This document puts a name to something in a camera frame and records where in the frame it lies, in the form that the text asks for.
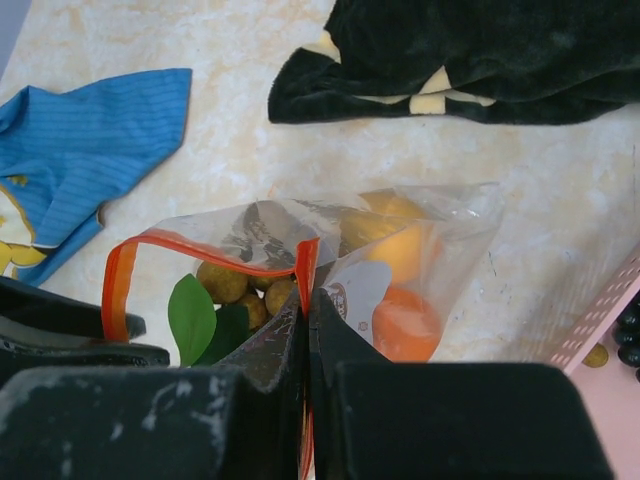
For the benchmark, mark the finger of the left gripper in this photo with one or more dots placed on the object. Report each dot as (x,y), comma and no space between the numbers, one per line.
(43,329)

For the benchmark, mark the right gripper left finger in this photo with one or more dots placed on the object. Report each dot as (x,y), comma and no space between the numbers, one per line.
(239,419)

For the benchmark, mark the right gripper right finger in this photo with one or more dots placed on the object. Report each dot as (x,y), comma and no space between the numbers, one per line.
(375,419)

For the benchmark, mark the orange persimmon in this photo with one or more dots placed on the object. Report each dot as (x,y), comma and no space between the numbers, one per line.
(406,328)

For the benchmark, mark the brown longan bunch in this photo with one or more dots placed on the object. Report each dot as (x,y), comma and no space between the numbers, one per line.
(250,259)

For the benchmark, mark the clear zip top bag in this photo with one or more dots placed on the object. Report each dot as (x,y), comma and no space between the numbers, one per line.
(141,271)

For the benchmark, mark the orange peach fruit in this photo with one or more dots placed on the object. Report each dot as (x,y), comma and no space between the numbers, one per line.
(394,230)

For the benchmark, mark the yellow blue cartoon bag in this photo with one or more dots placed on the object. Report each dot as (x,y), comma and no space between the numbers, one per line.
(22,209)

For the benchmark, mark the blue cloth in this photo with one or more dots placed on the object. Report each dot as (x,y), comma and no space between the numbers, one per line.
(89,146)

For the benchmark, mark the loose brown longan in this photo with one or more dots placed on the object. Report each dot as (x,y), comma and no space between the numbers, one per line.
(597,357)

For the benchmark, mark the pink plastic basket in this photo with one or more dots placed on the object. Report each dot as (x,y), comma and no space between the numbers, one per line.
(610,393)

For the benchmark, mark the black grape bunch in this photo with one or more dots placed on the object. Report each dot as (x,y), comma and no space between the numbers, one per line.
(626,336)

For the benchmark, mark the black floral pillow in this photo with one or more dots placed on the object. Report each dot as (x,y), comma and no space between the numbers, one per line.
(492,62)

